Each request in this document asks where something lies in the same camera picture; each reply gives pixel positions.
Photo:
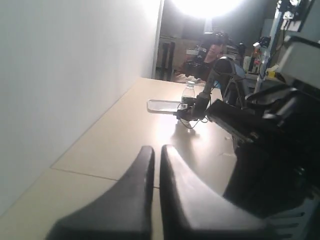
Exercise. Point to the blue metal frame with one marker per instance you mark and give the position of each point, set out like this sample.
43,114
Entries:
280,9

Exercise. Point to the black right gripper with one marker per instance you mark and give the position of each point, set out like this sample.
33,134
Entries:
277,149

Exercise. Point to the clear plastic water bottle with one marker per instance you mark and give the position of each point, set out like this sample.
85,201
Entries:
188,92

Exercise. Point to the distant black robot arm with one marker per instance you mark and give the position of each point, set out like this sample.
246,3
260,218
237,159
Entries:
223,172

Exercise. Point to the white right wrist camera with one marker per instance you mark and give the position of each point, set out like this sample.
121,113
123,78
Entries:
301,61

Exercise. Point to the person in background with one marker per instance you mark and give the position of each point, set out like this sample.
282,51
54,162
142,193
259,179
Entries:
211,47

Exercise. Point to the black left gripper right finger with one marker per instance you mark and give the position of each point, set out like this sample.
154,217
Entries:
191,210

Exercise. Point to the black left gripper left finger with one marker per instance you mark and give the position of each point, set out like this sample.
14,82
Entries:
124,212

